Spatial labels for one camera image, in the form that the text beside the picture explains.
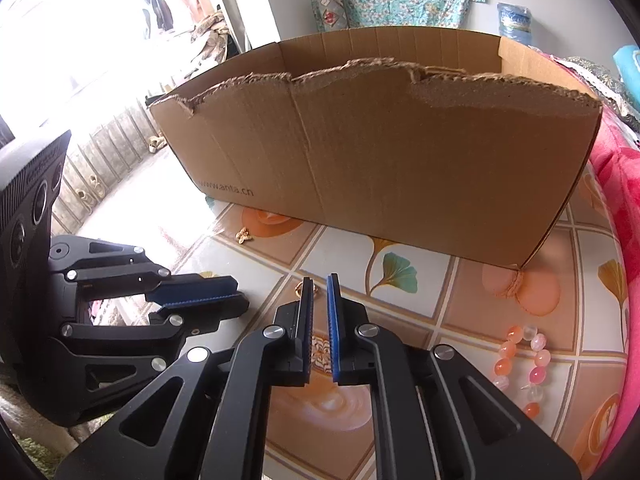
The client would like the gold chain jewelry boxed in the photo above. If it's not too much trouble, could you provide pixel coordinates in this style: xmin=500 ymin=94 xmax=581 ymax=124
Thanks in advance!
xmin=235 ymin=226 xmax=254 ymax=245

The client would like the pink orange bead bracelet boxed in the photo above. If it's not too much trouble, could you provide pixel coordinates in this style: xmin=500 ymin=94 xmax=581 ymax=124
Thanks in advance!
xmin=491 ymin=324 xmax=552 ymax=420

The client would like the patterned tablecloth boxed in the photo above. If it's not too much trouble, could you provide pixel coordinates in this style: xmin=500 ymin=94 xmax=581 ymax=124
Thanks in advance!
xmin=79 ymin=154 xmax=629 ymax=474

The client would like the brown cardboard box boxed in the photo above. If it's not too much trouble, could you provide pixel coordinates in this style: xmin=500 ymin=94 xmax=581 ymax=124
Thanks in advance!
xmin=150 ymin=26 xmax=603 ymax=269

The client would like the rolled patterned mat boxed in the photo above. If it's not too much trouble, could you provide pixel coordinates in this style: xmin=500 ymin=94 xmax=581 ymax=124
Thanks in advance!
xmin=314 ymin=0 xmax=350 ymax=32

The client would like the pink blanket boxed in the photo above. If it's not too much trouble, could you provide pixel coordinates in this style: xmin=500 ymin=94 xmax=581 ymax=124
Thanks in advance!
xmin=550 ymin=55 xmax=639 ymax=457

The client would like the blue water jug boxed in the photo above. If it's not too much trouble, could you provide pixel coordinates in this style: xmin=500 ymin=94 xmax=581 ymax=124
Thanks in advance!
xmin=497 ymin=2 xmax=533 ymax=46

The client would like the blue cartoon pillow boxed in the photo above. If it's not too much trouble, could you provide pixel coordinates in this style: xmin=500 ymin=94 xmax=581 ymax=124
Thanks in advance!
xmin=613 ymin=44 xmax=640 ymax=101

